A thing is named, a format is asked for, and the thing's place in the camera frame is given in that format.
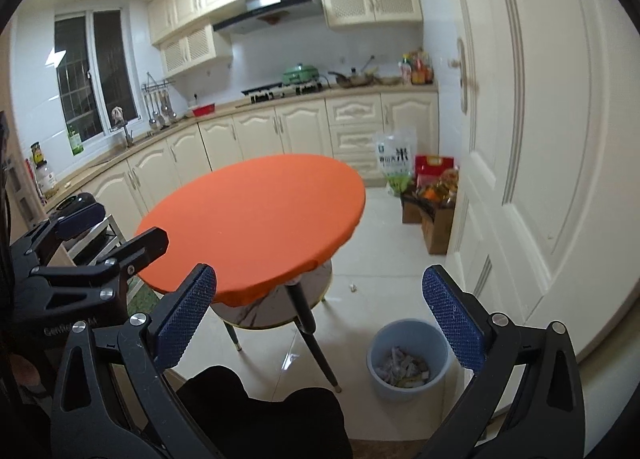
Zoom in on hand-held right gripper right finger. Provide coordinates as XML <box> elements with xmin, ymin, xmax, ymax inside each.
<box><xmin>421</xmin><ymin>264</ymin><xmax>586</xmax><ymax>459</ymax></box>

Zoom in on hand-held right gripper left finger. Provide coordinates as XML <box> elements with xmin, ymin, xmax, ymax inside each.
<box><xmin>50</xmin><ymin>263</ymin><xmax>218</xmax><ymax>459</ymax></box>

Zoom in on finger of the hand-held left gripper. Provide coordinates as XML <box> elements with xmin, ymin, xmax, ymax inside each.
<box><xmin>10</xmin><ymin>201</ymin><xmax>107</xmax><ymax>266</ymax></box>
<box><xmin>30</xmin><ymin>227</ymin><xmax>170</xmax><ymax>308</ymax></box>

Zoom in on pile of discarded wrappers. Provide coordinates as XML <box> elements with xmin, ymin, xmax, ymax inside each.
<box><xmin>376</xmin><ymin>346</ymin><xmax>432</xmax><ymax>387</ymax></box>

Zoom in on blue plastic waste bin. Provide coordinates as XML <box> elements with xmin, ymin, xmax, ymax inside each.
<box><xmin>366</xmin><ymin>319</ymin><xmax>451</xmax><ymax>401</ymax></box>

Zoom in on person's left hand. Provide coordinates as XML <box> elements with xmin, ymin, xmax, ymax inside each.
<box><xmin>10</xmin><ymin>354</ymin><xmax>48</xmax><ymax>397</ymax></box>

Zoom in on black round appliance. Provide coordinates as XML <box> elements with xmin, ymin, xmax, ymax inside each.
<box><xmin>55</xmin><ymin>193</ymin><xmax>96</xmax><ymax>212</ymax></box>

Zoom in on grey metal rack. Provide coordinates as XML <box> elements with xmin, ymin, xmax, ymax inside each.
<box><xmin>67</xmin><ymin>214</ymin><xmax>126</xmax><ymax>267</ymax></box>

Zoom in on green patterned floor mat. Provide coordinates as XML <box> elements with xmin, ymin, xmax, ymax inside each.
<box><xmin>127</xmin><ymin>284</ymin><xmax>163</xmax><ymax>315</ymax></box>

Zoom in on white plastic jar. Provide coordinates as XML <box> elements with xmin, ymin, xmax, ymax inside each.
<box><xmin>35</xmin><ymin>161</ymin><xmax>57</xmax><ymax>200</ymax></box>

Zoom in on large cardboard box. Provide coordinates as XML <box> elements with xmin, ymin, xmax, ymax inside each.
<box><xmin>421</xmin><ymin>204</ymin><xmax>451</xmax><ymax>256</ymax></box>

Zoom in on orange tablecloth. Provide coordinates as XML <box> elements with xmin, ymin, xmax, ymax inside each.
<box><xmin>135</xmin><ymin>154</ymin><xmax>367</xmax><ymax>309</ymax></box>

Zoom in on small cardboard box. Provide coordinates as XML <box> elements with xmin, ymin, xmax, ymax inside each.
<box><xmin>401</xmin><ymin>194</ymin><xmax>426</xmax><ymax>224</ymax></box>

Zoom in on person's legs dark trousers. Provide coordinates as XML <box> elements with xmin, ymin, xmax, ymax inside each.
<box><xmin>177</xmin><ymin>366</ymin><xmax>353</xmax><ymax>459</ymax></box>

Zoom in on cooking oil bottle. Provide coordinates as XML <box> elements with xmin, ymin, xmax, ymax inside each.
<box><xmin>419</xmin><ymin>179</ymin><xmax>451</xmax><ymax>204</ymax></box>

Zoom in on brown floor mat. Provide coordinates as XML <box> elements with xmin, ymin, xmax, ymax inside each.
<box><xmin>350</xmin><ymin>434</ymin><xmax>426</xmax><ymax>459</ymax></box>

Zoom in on kitchen window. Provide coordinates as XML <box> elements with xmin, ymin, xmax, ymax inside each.
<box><xmin>52</xmin><ymin>9</ymin><xmax>140</xmax><ymax>142</ymax></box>

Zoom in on clear white rice bag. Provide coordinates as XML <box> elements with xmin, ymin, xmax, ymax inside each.
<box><xmin>375</xmin><ymin>128</ymin><xmax>417</xmax><ymax>197</ymax></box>

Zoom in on cream lower kitchen cabinets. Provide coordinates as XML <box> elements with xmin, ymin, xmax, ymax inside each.
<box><xmin>42</xmin><ymin>84</ymin><xmax>441</xmax><ymax>230</ymax></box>

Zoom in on narrow lattice door cabinet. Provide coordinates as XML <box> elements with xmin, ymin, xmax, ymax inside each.
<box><xmin>159</xmin><ymin>24</ymin><xmax>233</xmax><ymax>78</ymax></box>

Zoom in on white panel door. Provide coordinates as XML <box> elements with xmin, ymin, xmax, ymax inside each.
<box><xmin>440</xmin><ymin>0</ymin><xmax>631</xmax><ymax>380</ymax></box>

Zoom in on black gas stove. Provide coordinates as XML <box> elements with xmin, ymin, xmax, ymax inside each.
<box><xmin>241</xmin><ymin>81</ymin><xmax>328</xmax><ymax>104</ymax></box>

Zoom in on green electric pot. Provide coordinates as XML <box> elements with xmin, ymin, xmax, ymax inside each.
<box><xmin>282</xmin><ymin>63</ymin><xmax>322</xmax><ymax>86</ymax></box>

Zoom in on group of condiment bottles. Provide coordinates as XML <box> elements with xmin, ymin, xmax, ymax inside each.
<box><xmin>398</xmin><ymin>50</ymin><xmax>435</xmax><ymax>86</ymax></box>

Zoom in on metal wok with utensils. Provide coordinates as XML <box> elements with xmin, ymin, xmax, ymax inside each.
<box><xmin>327</xmin><ymin>55</ymin><xmax>381</xmax><ymax>88</ymax></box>

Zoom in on black range hood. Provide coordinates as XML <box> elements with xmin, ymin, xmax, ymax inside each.
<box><xmin>212</xmin><ymin>0</ymin><xmax>326</xmax><ymax>34</ymax></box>

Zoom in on wall utensil rack with ladles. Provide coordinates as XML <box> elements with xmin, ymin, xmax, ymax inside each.
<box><xmin>141</xmin><ymin>71</ymin><xmax>178</xmax><ymax>130</ymax></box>

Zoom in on red bag with handle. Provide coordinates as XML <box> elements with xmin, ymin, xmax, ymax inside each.
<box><xmin>414</xmin><ymin>154</ymin><xmax>455</xmax><ymax>187</ymax></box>

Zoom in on metal door handle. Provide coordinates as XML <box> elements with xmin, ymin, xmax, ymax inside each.
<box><xmin>450</xmin><ymin>37</ymin><xmax>476</xmax><ymax>114</ymax></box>

